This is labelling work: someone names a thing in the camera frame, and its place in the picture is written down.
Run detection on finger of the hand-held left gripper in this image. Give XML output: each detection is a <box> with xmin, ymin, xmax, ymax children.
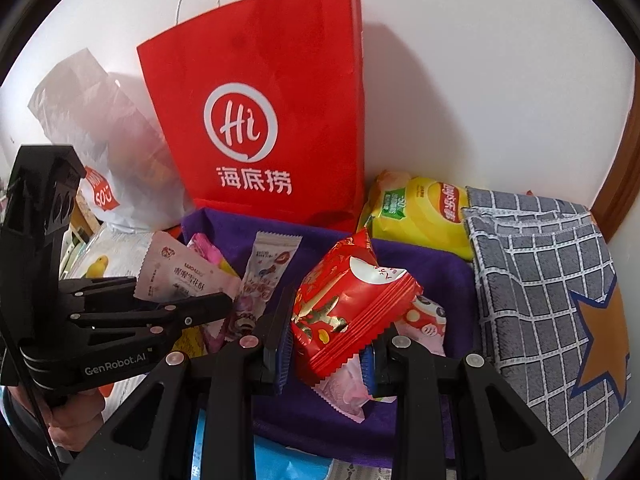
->
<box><xmin>57</xmin><ymin>276</ymin><xmax>140</xmax><ymax>308</ymax></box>
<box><xmin>70</xmin><ymin>292</ymin><xmax>234</xmax><ymax>348</ymax></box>

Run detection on person's left hand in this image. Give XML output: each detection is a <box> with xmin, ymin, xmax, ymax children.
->
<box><xmin>47</xmin><ymin>385</ymin><xmax>108</xmax><ymax>453</ymax></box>

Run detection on white printed sheet yellow birds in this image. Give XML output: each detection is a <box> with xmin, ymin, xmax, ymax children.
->
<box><xmin>60</xmin><ymin>222</ymin><xmax>156</xmax><ymax>281</ymax></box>

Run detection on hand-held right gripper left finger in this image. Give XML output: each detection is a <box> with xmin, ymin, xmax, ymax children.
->
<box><xmin>62</xmin><ymin>285</ymin><xmax>298</xmax><ymax>480</ymax></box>

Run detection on red paper bag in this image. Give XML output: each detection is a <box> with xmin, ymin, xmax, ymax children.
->
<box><xmin>136</xmin><ymin>0</ymin><xmax>366</xmax><ymax>233</ymax></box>

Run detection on white red dotted snack packet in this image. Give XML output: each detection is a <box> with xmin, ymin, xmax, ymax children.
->
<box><xmin>397</xmin><ymin>295</ymin><xmax>447</xmax><ymax>357</ymax></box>

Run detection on long white printed snack packet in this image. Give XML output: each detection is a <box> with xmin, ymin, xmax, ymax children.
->
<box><xmin>235</xmin><ymin>231</ymin><xmax>303</xmax><ymax>343</ymax></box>

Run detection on pale pink snack packet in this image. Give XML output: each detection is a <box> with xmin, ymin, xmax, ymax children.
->
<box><xmin>312</xmin><ymin>355</ymin><xmax>382</xmax><ymax>423</ymax></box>

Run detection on yellow chip bag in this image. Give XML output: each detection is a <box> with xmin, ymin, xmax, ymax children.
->
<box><xmin>357</xmin><ymin>170</ymin><xmax>476</xmax><ymax>261</ymax></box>

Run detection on purple cloth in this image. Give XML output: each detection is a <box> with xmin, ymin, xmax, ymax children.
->
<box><xmin>180</xmin><ymin>208</ymin><xmax>478</xmax><ymax>461</ymax></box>

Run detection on white pink snack packet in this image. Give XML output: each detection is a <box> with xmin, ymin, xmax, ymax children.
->
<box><xmin>136</xmin><ymin>231</ymin><xmax>242</xmax><ymax>313</ymax></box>

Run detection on white plastic bag red label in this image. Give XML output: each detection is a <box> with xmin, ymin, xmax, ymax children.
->
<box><xmin>27</xmin><ymin>47</ymin><xmax>196</xmax><ymax>233</ymax></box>

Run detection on blue box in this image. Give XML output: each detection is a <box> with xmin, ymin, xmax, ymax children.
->
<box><xmin>195</xmin><ymin>405</ymin><xmax>336</xmax><ymax>480</ymax></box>

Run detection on brown wooden door frame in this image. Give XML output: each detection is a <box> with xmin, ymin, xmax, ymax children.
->
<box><xmin>590</xmin><ymin>55</ymin><xmax>640</xmax><ymax>243</ymax></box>

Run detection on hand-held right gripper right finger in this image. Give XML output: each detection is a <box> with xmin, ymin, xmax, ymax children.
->
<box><xmin>360</xmin><ymin>335</ymin><xmax>583</xmax><ymax>480</ymax></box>

